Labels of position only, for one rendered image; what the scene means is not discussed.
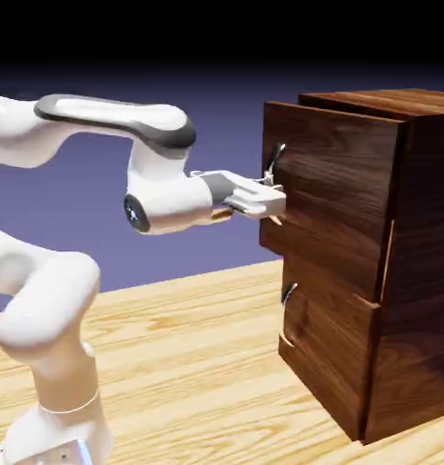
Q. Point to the large dark wood door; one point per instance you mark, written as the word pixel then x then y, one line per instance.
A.
pixel 334 203

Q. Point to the small dark wood door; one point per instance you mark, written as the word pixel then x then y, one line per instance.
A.
pixel 327 348

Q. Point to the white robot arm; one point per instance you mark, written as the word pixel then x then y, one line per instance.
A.
pixel 159 198

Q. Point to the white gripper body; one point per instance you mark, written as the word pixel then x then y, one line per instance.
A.
pixel 259 198

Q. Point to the dark wood cabinet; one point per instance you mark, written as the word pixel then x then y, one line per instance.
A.
pixel 421 254

